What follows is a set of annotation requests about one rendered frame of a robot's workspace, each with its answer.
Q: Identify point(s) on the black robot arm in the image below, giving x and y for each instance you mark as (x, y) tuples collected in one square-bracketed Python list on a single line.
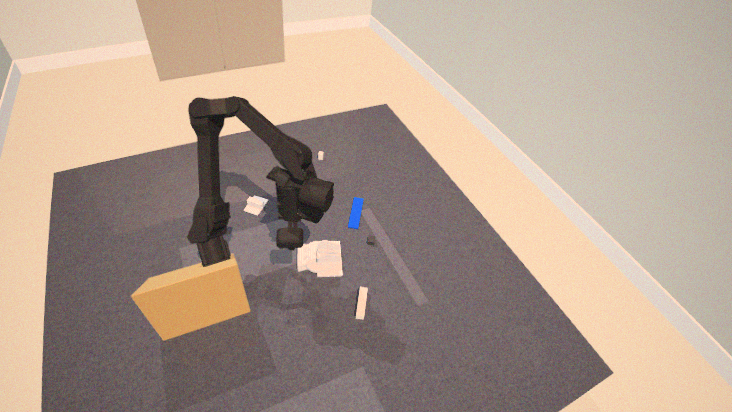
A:
[(211, 214)]

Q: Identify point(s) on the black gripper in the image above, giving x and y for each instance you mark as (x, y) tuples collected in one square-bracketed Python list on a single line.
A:
[(289, 238)]

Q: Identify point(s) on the blue flat bar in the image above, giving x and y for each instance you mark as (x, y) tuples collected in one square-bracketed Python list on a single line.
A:
[(355, 213)]

